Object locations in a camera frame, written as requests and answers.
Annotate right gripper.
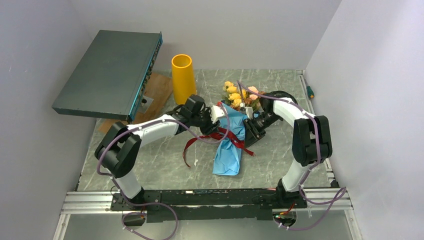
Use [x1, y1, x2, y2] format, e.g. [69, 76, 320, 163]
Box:
[242, 112, 282, 148]

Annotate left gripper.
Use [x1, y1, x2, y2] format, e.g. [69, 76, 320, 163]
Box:
[190, 106, 221, 135]

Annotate red ribbon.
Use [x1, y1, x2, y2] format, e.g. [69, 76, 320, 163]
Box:
[182, 127, 255, 168]

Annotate artificial flower bunch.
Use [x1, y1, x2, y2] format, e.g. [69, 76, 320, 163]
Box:
[221, 81, 260, 112]

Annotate blue wrapping paper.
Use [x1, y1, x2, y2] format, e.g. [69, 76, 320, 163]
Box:
[212, 103, 247, 176]

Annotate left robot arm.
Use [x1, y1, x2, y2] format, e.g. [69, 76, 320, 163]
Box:
[94, 95, 228, 210]

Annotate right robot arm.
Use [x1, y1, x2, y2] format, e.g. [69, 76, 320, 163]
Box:
[243, 90, 333, 208]

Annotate yellow vase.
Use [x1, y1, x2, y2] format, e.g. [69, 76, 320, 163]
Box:
[171, 54, 197, 105]

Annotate wooden board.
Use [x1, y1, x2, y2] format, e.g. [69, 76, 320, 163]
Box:
[97, 72, 174, 135]

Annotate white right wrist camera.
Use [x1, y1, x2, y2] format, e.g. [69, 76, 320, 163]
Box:
[240, 103, 254, 119]

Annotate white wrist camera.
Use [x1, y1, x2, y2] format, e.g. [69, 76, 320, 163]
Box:
[240, 103, 254, 119]
[210, 102, 229, 124]

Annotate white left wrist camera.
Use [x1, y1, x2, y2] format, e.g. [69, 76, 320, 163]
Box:
[210, 102, 229, 124]

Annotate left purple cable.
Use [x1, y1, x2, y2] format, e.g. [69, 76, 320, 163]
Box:
[96, 102, 231, 240]

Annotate black cable bundle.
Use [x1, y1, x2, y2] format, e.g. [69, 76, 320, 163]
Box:
[264, 90, 298, 104]

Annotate metal switch stand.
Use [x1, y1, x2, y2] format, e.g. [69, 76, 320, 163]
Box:
[137, 95, 154, 114]

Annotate green handled screwdriver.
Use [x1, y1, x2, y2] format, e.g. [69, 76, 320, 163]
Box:
[304, 79, 315, 99]

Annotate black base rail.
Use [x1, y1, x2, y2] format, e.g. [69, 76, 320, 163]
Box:
[110, 188, 308, 223]

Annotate grey network switch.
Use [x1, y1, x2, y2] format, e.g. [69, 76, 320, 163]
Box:
[51, 30, 163, 122]

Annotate aluminium frame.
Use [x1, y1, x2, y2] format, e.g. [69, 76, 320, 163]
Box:
[53, 188, 363, 240]

